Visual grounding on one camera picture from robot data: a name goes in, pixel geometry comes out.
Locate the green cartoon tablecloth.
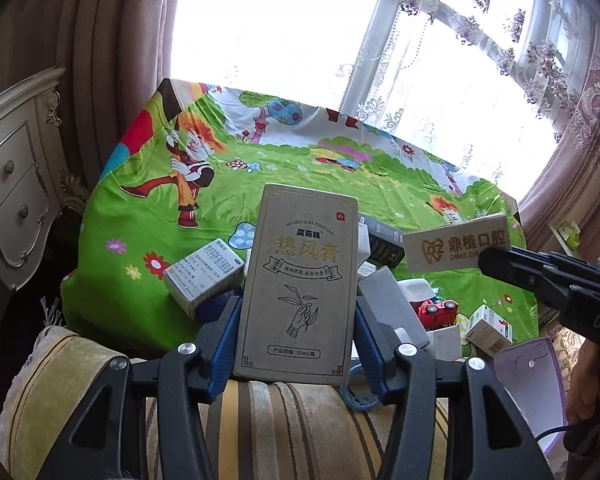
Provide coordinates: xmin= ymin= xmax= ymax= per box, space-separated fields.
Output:
xmin=61 ymin=79 xmax=524 ymax=356

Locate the blue mesh ring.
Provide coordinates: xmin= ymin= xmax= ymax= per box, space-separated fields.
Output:
xmin=339 ymin=364 xmax=382 ymax=412

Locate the black Dormi box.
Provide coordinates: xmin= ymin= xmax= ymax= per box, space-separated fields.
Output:
xmin=358 ymin=214 xmax=405 ymax=269

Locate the pink-brown curtain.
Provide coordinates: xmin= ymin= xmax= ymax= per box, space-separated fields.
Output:
xmin=0 ymin=0 xmax=178 ymax=188
xmin=519 ymin=32 xmax=600 ymax=261

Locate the grey plain box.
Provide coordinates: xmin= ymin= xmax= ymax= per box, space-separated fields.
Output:
xmin=358 ymin=266 xmax=430 ymax=349

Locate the dark blue glossy box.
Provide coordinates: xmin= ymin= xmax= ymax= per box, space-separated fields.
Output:
xmin=194 ymin=289 xmax=242 ymax=324

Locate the sheer lace curtain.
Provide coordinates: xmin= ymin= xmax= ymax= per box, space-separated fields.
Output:
xmin=171 ymin=0 xmax=600 ymax=200

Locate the black cable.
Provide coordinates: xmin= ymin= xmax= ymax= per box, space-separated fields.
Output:
xmin=534 ymin=408 xmax=600 ymax=456

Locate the striped beige sofa cushion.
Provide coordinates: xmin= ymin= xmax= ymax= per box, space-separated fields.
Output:
xmin=0 ymin=325 xmax=451 ymax=480

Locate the red toy car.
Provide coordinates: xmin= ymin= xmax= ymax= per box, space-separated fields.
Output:
xmin=416 ymin=300 xmax=458 ymax=330

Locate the small white barcode box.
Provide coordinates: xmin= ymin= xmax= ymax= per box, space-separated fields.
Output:
xmin=466 ymin=304 xmax=513 ymax=359

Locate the cream carved drawer cabinet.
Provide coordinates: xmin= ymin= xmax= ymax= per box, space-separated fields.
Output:
xmin=0 ymin=67 xmax=90 ymax=290

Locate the white medicine box blue text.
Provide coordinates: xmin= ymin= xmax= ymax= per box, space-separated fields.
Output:
xmin=163 ymin=238 xmax=245 ymax=321

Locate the green tissue pack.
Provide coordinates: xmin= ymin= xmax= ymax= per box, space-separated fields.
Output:
xmin=556 ymin=220 xmax=580 ymax=252

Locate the beige dental clinic box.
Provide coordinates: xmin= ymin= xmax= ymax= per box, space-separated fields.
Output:
xmin=402 ymin=214 xmax=510 ymax=273

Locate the pink-brown curtain right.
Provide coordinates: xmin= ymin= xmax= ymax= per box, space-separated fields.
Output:
xmin=519 ymin=32 xmax=600 ymax=261

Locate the purple-edged white storage box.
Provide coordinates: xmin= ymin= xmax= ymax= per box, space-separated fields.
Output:
xmin=494 ymin=337 xmax=567 ymax=437

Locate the tall grey kraft box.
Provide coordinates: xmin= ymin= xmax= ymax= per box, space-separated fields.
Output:
xmin=234 ymin=183 xmax=358 ymax=386

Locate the white open tray box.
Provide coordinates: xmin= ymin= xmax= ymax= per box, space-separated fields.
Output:
xmin=398 ymin=278 xmax=462 ymax=361

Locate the person's right hand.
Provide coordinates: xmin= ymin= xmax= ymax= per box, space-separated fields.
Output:
xmin=566 ymin=340 xmax=600 ymax=424

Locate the pink-brown curtain left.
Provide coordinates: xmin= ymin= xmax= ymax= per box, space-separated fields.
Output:
xmin=0 ymin=0 xmax=178 ymax=188

